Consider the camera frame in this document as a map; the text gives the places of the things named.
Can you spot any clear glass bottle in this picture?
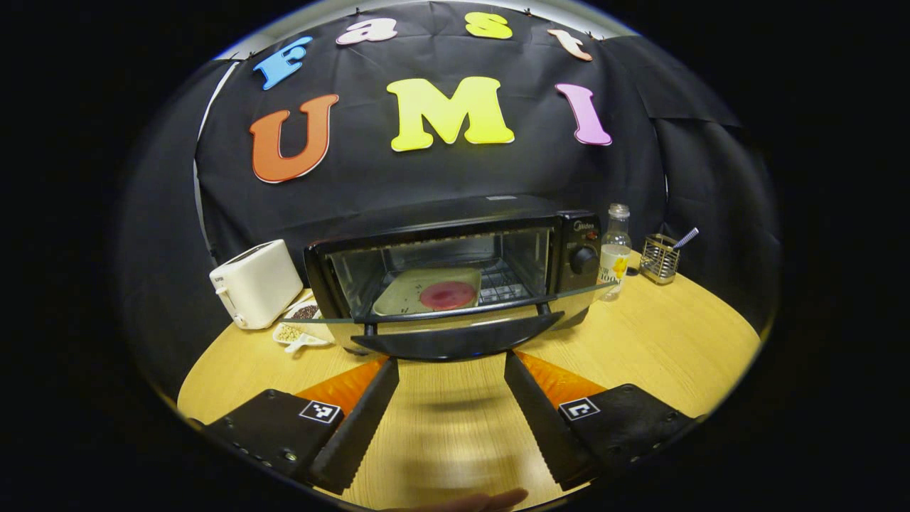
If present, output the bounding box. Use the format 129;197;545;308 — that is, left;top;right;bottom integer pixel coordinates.
597;203;633;301

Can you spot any pink round food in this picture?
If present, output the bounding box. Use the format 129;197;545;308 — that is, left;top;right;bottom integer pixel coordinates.
418;280;478;311

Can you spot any metal wire utensil holder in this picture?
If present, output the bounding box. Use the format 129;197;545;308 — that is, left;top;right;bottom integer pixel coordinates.
639;233;681;286

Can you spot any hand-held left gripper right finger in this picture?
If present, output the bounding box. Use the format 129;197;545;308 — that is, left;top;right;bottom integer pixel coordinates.
503;348;701;491

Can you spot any white toaster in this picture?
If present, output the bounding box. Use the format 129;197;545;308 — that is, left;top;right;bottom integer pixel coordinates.
209;239;304;330

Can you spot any white food tray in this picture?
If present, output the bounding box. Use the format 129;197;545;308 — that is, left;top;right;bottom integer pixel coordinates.
371;267;483;317

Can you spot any white divided snack dish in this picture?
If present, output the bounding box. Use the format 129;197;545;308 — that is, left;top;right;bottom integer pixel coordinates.
272;297;333;354

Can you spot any black backdrop cloth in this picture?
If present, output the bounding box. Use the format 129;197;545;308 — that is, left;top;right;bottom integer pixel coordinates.
117;0;783;399

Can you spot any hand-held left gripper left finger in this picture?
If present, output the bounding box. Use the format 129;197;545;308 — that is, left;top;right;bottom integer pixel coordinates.
203;356;401;496

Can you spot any black electric oven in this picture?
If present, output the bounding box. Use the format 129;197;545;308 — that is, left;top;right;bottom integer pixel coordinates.
281;193;616;363

